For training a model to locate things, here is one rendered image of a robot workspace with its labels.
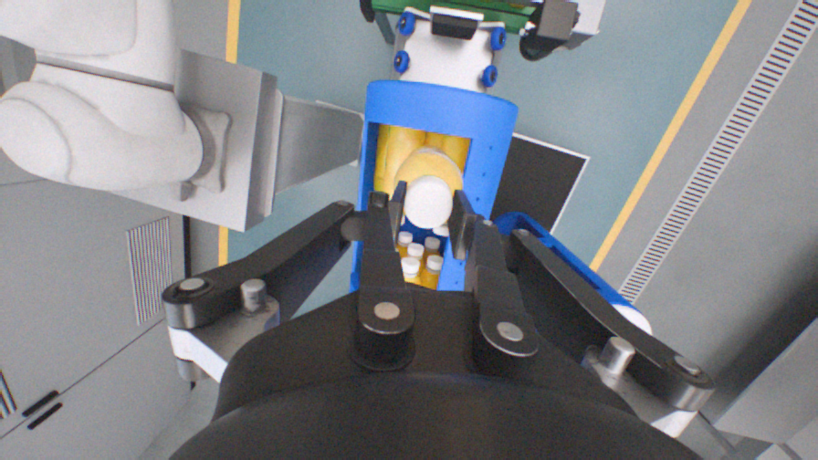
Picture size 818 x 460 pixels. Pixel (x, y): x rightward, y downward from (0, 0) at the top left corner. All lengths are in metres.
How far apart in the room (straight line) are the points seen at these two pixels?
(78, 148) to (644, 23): 2.11
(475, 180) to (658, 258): 2.02
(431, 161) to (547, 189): 1.46
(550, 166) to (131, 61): 1.58
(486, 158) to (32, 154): 0.63
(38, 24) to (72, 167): 0.17
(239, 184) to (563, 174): 1.50
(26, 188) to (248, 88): 1.18
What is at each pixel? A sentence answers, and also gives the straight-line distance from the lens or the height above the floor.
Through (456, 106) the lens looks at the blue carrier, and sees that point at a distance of 0.44.
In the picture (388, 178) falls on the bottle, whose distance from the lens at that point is 0.54.
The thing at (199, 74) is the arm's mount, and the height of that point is 1.06.
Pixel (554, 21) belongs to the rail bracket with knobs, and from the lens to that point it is 0.74.
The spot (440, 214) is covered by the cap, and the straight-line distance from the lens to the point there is 0.22.
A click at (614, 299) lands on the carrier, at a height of 1.01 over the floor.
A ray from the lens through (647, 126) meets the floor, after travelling 2.07.
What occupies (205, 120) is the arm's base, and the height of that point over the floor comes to 1.09.
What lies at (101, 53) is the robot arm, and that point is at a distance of 0.60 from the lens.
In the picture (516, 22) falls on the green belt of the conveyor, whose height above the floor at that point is 0.89.
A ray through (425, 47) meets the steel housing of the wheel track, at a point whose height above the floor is 0.93.
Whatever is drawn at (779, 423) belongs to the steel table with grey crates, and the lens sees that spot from 3.47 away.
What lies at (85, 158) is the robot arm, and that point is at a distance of 0.58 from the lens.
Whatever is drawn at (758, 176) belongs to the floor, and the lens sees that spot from 2.58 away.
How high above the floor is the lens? 1.67
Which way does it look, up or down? 69 degrees down
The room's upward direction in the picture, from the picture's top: 170 degrees counter-clockwise
